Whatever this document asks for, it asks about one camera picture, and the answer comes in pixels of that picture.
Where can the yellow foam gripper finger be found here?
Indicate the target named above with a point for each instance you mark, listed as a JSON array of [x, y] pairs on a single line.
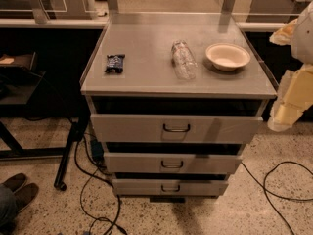
[[295, 96]]

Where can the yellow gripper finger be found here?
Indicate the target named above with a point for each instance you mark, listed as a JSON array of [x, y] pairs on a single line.
[[283, 35]]

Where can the grey drawer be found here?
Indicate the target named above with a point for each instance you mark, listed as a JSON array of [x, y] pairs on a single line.
[[174, 129], [163, 187], [171, 163]]

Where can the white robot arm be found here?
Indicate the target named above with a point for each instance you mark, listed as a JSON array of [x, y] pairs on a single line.
[[302, 39]]

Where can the grey drawer cabinet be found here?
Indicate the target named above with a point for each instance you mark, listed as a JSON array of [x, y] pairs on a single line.
[[150, 86]]

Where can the white paper bowl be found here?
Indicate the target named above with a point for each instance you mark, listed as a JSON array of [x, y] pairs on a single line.
[[227, 57]]

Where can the clear plastic bottle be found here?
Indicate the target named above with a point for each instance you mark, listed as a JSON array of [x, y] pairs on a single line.
[[184, 62]]

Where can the dark snack bar wrapper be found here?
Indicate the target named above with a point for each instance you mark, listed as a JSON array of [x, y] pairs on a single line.
[[115, 63]]

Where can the black power adapter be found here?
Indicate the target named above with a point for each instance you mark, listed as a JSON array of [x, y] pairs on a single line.
[[97, 151]]

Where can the brown shoe lower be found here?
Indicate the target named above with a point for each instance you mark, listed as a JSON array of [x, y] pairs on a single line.
[[26, 195]]

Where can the brown shoe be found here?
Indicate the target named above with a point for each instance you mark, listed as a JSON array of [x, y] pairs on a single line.
[[15, 182], [26, 195]]

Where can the brown shoe upper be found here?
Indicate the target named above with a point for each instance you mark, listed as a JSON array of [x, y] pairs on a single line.
[[15, 182]]

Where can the person leg in jeans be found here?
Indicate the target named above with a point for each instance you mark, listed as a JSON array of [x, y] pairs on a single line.
[[8, 205]]

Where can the white horizontal rail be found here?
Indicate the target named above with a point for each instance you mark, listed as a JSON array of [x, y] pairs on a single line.
[[99, 24]]

